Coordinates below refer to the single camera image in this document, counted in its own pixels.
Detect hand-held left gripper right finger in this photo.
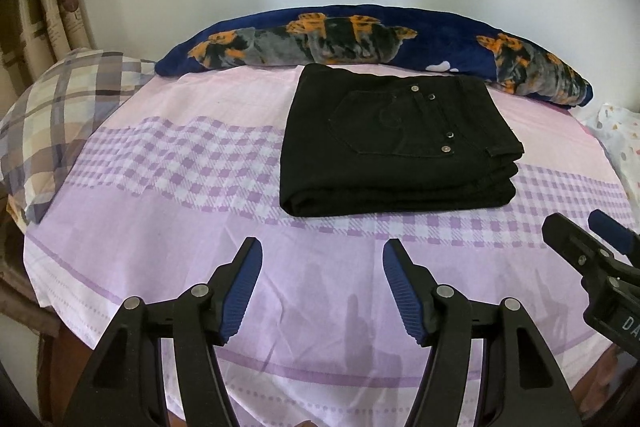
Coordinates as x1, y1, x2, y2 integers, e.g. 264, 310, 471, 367
382, 238, 583, 427

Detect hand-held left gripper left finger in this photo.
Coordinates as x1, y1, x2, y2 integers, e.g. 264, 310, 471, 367
60, 237, 263, 427

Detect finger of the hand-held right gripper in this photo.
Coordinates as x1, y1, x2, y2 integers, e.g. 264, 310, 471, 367
587, 209, 640, 259
541, 213, 618, 282

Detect black pants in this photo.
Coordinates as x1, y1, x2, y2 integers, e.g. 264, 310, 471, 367
279, 63, 525, 218

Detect white polka-dot pillow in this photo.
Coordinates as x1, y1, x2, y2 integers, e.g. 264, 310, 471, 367
580, 103, 640, 192

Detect pink purple checked bed sheet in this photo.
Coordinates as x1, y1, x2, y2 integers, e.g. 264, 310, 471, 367
22, 62, 633, 427

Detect navy cat-print long pillow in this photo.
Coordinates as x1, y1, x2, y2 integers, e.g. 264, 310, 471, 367
154, 4, 595, 108

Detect plaid pillow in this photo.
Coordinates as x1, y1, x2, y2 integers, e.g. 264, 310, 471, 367
0, 48, 157, 226

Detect wooden bed frame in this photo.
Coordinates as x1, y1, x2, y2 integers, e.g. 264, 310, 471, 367
0, 197, 101, 427

